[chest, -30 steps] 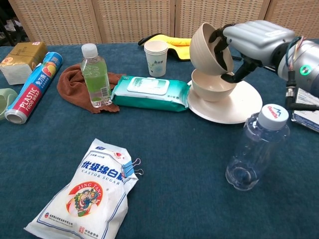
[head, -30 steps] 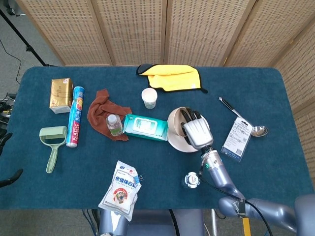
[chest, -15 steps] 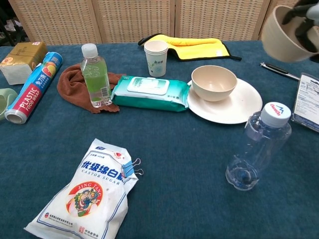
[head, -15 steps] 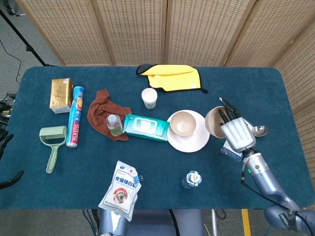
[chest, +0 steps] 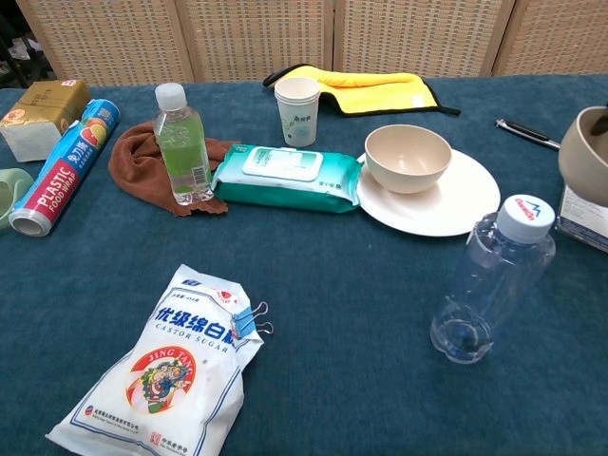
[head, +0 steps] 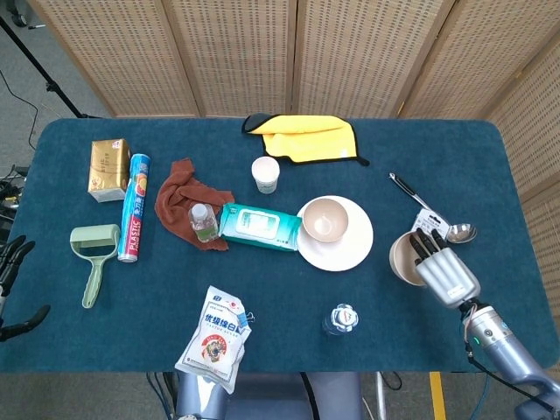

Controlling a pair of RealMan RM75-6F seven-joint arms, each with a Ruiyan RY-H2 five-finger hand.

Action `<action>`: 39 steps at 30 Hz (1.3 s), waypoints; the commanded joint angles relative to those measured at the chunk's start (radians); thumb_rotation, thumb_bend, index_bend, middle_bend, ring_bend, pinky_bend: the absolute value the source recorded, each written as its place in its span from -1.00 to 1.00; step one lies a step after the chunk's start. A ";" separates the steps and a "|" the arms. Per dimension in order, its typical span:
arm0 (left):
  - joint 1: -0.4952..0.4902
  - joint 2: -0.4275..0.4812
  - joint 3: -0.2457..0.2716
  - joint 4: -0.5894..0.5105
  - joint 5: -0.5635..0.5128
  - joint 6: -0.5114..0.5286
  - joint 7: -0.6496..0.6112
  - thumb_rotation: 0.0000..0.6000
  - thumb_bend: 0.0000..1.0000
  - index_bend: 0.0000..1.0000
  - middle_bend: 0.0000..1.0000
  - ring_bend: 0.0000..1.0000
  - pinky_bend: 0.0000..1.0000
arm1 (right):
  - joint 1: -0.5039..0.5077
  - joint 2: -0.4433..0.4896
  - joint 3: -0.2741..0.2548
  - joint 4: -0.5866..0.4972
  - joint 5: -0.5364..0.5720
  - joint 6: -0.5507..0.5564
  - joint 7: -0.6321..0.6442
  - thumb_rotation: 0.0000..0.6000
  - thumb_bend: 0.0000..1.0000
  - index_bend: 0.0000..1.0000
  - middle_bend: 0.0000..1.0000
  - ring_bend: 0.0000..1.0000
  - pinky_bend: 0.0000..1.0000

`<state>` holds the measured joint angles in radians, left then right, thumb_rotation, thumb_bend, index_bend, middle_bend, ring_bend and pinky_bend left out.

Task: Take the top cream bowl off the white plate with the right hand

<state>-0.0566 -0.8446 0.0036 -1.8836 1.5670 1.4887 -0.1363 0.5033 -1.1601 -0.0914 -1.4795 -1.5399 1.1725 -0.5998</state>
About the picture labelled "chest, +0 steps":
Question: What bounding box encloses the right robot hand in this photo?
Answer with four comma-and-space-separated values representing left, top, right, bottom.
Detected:
589, 101, 608, 140

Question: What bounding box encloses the white round plate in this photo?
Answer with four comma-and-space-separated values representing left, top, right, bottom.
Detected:
355, 148, 503, 238

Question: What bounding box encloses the gold tissue box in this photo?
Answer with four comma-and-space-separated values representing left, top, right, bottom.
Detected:
0, 79, 92, 163

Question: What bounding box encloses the green drink bottle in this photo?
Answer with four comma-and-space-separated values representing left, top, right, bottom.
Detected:
152, 82, 215, 206

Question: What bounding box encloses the yellow cloth black trim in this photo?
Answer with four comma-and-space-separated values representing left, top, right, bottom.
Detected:
262, 63, 463, 118

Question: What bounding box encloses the brown towel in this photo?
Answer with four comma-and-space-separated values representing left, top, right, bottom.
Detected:
107, 121, 238, 219

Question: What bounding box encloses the green wet wipes pack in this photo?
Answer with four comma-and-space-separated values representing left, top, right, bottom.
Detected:
211, 143, 365, 215

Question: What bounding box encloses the light green plastic container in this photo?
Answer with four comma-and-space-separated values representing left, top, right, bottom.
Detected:
0, 167, 35, 232

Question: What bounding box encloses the blue table cloth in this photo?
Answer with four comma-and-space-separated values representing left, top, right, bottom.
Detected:
0, 74, 608, 456

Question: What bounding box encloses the woven rattan folding screen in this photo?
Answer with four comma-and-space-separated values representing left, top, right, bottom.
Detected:
15, 0, 608, 86

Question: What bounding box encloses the beige bowl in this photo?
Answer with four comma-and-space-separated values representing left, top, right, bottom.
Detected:
557, 104, 608, 208
364, 123, 453, 196

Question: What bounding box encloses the black silver pen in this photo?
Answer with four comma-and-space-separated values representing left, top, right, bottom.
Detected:
495, 118, 562, 151

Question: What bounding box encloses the plastic food wrap roll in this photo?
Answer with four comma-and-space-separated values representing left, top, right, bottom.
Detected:
8, 98, 121, 238

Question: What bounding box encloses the white castor sugar bag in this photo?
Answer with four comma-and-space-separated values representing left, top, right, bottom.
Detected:
45, 263, 265, 456

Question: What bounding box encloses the blue binder clip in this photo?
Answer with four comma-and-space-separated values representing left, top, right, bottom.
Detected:
231, 301, 276, 340

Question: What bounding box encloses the clear empty water bottle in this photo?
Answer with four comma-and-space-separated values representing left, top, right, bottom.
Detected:
429, 194, 558, 366

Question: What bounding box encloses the black stand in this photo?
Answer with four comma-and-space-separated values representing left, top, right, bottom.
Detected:
0, 0, 37, 89

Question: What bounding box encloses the printed white paper cup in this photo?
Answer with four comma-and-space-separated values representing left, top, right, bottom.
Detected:
276, 98, 319, 148

